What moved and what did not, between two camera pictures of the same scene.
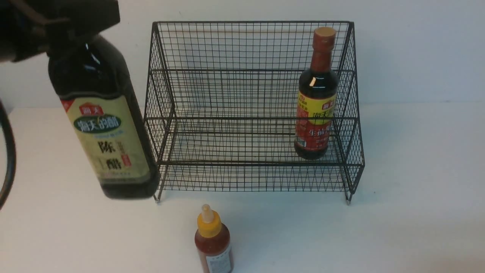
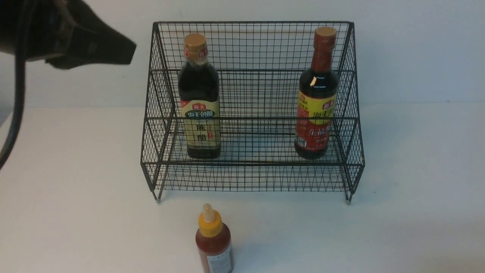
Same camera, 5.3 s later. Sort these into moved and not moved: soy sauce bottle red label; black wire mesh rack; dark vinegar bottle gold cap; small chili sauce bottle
Moved: dark vinegar bottle gold cap
Not moved: soy sauce bottle red label; small chili sauce bottle; black wire mesh rack
